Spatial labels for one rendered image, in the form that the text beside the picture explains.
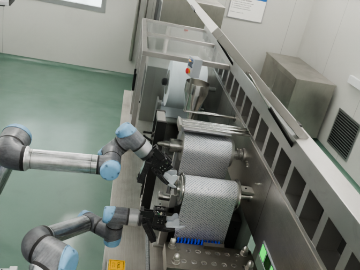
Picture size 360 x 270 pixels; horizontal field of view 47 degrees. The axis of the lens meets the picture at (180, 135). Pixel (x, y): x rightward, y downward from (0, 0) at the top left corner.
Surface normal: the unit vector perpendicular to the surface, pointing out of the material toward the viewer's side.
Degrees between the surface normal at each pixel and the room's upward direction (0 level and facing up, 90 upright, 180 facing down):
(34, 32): 90
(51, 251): 21
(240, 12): 90
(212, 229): 90
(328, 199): 90
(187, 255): 0
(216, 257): 0
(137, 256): 0
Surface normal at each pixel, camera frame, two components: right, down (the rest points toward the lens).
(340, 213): -0.98, -0.15
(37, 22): 0.08, 0.43
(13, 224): 0.19, -0.89
